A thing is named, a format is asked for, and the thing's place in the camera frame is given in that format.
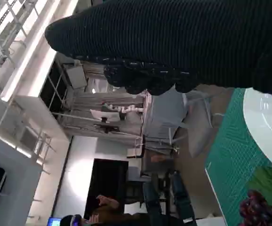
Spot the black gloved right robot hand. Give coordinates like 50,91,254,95
45,0,272,98

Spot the black door panel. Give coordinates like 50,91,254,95
85,158,129,219

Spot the green cutting mat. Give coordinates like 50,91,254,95
205,88,272,226

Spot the gray chair white frame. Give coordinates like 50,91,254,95
126,85,224,161

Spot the metal frame rack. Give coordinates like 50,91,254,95
53,89,149,142

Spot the person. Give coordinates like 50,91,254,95
60,194,226,226
142,169,195,215

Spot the white monitor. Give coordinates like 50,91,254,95
90,108,123,123

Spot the white plate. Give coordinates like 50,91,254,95
242,88,272,177

